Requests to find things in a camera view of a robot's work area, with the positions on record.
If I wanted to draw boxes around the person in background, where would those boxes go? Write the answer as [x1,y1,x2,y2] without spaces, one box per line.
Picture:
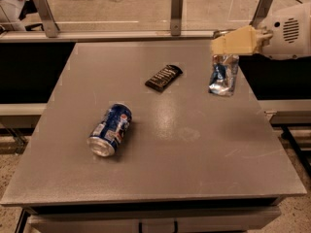
[0,0,37,31]

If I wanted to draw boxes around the silver redbull can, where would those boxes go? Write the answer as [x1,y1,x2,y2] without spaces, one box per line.
[208,40,239,97]

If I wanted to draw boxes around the metal bracket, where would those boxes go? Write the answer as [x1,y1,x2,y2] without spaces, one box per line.
[250,0,273,28]
[33,0,59,38]
[170,0,184,36]

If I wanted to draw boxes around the right metal bracket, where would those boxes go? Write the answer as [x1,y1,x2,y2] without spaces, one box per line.
[250,0,273,28]

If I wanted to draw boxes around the black snack bar wrapper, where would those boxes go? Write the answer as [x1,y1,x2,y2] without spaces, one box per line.
[145,65,183,92]

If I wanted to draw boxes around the metal rail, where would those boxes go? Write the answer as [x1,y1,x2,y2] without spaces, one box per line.
[0,30,215,43]

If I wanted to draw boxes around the clear acrylic barrier panel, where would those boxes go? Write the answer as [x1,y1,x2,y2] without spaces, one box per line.
[18,0,311,34]

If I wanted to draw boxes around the grey table cabinet base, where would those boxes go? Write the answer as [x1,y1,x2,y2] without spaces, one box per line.
[14,198,281,233]

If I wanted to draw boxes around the middle metal bracket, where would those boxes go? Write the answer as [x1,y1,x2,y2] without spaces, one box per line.
[170,0,184,36]

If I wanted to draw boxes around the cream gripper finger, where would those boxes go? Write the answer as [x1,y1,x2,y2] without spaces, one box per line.
[211,25,273,55]

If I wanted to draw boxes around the left metal bracket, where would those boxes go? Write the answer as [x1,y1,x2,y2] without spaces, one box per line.
[33,0,59,38]

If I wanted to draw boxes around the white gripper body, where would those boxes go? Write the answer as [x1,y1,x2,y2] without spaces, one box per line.
[259,3,311,60]

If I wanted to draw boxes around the blue pepsi can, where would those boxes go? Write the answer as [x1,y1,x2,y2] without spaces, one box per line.
[87,103,132,157]

